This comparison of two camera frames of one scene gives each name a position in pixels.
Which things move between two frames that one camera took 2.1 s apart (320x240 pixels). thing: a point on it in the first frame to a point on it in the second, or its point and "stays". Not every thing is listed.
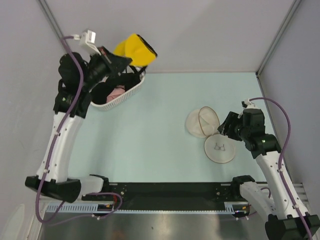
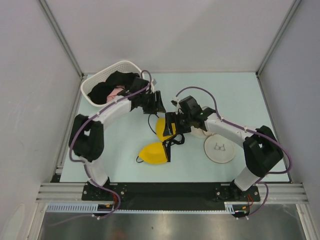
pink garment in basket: (118, 90) stays
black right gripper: (230, 120) to (169, 119)
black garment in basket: (101, 90) stays
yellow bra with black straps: (135, 48) to (159, 152)
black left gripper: (116, 64) to (157, 108)
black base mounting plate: (168, 196) stays
